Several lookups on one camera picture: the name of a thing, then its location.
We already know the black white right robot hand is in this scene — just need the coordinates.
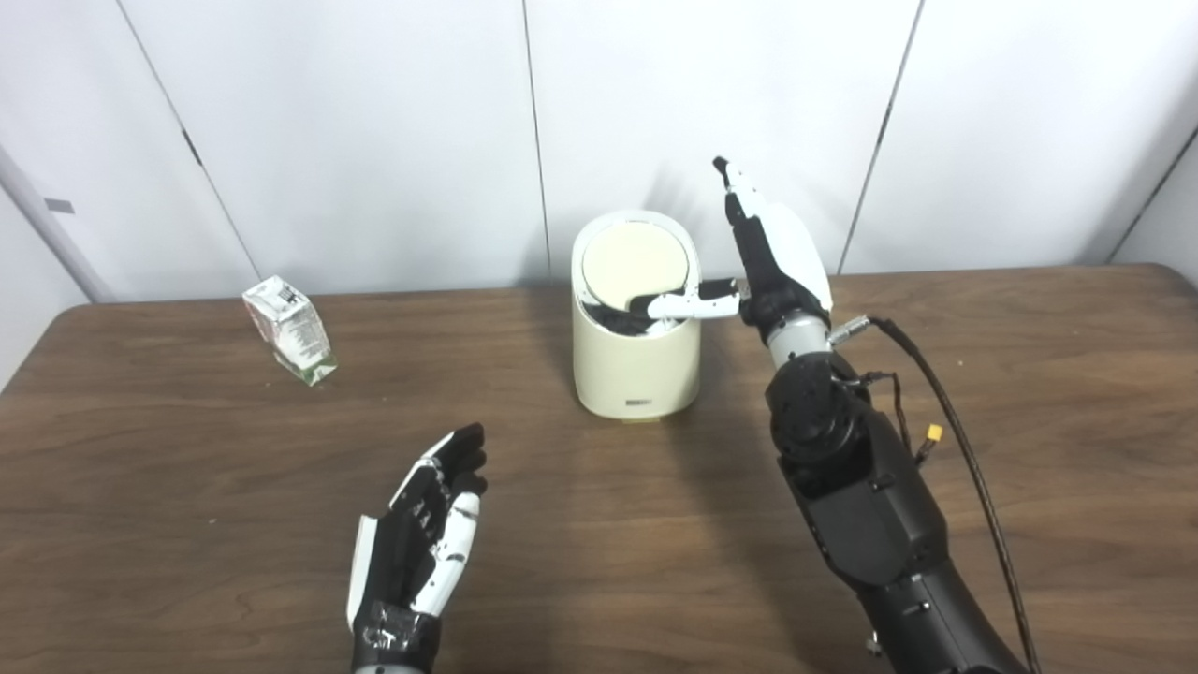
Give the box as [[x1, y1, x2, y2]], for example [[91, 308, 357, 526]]
[[629, 156, 834, 343]]

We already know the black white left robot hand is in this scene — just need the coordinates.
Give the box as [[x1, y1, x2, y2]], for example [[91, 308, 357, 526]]
[[346, 423, 489, 670]]

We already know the cream round bin lid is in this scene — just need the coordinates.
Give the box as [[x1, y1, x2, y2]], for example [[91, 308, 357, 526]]
[[581, 220, 691, 312]]

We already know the cream-colored bin body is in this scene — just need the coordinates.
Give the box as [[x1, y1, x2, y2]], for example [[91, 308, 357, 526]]
[[571, 210, 703, 424]]

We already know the white green milk carton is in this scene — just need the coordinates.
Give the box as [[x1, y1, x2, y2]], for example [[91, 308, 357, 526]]
[[241, 275, 338, 387]]

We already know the yellow plug on thin wires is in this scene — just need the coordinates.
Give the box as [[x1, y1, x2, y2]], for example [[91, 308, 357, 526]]
[[861, 372, 943, 466]]

